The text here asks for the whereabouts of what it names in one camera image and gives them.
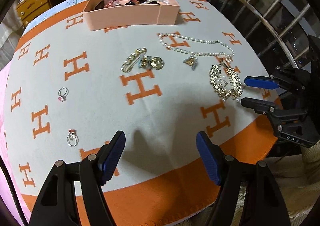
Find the metal window grille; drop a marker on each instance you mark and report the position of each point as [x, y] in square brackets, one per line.
[277, 30]

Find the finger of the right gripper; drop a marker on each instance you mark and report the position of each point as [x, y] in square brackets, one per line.
[261, 82]
[259, 106]

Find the orange white H-pattern blanket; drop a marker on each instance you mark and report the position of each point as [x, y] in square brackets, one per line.
[160, 178]

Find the pink jewelry box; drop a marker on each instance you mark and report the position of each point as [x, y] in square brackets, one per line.
[101, 14]

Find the gold pearl brooch pin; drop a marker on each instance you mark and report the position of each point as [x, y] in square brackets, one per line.
[132, 59]

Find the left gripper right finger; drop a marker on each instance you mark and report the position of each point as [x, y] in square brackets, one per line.
[263, 204]

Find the gold blue butterfly earring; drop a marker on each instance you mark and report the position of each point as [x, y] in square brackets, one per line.
[191, 61]

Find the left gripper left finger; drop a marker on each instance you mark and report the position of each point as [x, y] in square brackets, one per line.
[56, 202]

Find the silver ring pink stone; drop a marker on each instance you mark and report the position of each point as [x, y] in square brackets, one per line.
[62, 94]

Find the gold pearl hair comb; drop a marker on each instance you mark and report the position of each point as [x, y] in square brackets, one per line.
[225, 82]

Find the silver ring red stone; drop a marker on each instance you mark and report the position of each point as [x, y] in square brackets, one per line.
[72, 138]

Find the pearl strand in box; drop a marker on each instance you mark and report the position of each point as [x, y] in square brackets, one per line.
[155, 2]

